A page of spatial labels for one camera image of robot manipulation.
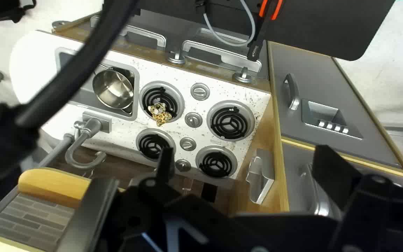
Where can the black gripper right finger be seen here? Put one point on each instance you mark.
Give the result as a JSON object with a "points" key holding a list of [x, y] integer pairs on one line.
{"points": [[373, 210]]}

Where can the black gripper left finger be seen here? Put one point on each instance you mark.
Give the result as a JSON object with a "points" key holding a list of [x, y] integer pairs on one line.
{"points": [[163, 196]]}

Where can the gray round stove knob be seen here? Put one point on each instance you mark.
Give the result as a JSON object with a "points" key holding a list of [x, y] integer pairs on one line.
{"points": [[193, 119], [200, 91], [187, 143], [182, 164]]}

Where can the small metal pot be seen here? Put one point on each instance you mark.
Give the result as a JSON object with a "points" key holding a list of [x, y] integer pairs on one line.
{"points": [[112, 91]]}

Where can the gray toy sink basin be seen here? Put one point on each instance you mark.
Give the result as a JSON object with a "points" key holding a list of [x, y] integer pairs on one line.
{"points": [[70, 100]]}

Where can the black coil toy burner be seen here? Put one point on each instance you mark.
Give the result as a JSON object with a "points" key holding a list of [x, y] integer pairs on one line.
{"points": [[149, 144], [156, 93], [215, 163], [229, 122]]}

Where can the small gold trinket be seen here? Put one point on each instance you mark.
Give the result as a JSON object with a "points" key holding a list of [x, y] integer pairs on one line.
{"points": [[159, 114]]}

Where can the gray toy faucet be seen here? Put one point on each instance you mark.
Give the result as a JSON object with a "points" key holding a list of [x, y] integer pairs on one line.
{"points": [[89, 125]]}

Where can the gray toy ice dispenser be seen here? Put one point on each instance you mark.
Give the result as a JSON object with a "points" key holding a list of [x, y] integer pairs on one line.
{"points": [[322, 116]]}

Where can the toy microwave oven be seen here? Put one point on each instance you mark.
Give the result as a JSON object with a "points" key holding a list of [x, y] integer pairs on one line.
{"points": [[350, 93]]}

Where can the white speckled toy countertop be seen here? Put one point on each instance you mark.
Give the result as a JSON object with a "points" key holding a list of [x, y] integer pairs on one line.
{"points": [[182, 74]]}

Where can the silver bolt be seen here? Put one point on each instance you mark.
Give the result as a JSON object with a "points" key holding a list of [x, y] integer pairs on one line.
{"points": [[176, 58], [243, 76]]}

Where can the large black flat panel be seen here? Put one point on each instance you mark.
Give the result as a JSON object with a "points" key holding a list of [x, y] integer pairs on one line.
{"points": [[327, 28]]}

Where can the silver metal bracket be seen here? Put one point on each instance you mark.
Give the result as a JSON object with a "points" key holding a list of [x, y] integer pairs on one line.
{"points": [[259, 182]]}

